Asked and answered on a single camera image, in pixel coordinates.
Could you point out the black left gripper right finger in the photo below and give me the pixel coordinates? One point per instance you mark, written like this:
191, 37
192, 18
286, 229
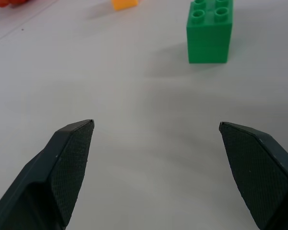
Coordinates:
261, 177

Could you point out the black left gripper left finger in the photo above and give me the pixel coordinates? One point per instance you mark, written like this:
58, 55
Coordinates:
50, 177

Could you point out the green toy brick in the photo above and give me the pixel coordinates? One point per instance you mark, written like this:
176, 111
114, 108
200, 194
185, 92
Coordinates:
208, 36

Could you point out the red-orange toy brick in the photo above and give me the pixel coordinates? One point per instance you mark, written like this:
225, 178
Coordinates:
8, 2

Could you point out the yellow toy brick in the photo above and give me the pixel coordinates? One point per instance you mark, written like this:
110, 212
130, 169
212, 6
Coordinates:
124, 4

